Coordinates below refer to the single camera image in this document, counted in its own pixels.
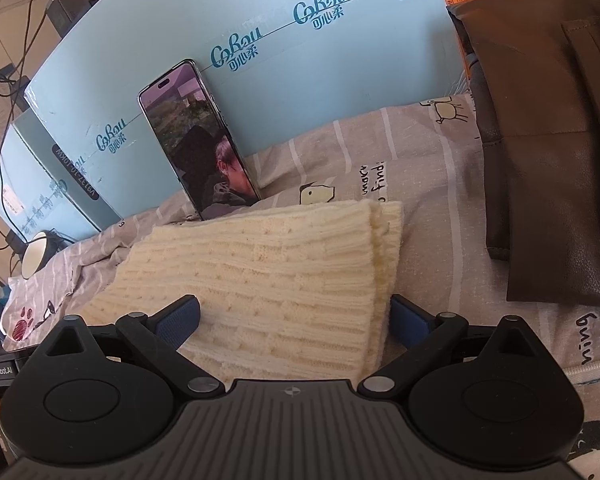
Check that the large light blue carton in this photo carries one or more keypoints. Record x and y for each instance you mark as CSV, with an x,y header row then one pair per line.
x,y
305,85

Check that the small light blue carton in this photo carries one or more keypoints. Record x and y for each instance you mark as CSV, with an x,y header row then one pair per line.
x,y
25,180

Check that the brown leather garment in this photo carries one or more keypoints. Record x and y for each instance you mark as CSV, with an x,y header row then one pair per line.
x,y
550,135

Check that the cream knitted sweater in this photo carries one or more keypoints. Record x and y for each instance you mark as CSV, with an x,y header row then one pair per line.
x,y
280,270

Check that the smartphone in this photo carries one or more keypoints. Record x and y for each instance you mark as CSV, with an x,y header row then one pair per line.
x,y
195,135

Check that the white round lamp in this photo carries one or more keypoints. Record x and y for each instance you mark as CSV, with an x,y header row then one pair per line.
x,y
36,255

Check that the white paw print cloth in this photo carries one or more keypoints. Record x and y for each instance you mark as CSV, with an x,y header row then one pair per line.
x,y
30,310

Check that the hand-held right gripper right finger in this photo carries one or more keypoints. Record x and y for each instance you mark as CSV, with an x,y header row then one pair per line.
x,y
409,321

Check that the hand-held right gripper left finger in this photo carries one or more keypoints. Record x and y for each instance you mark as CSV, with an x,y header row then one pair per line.
x,y
179,319

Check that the black power adapter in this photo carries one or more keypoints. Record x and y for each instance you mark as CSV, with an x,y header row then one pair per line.
x,y
65,12

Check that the grey printed bed sheet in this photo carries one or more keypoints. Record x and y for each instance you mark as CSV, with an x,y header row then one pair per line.
x,y
430,170

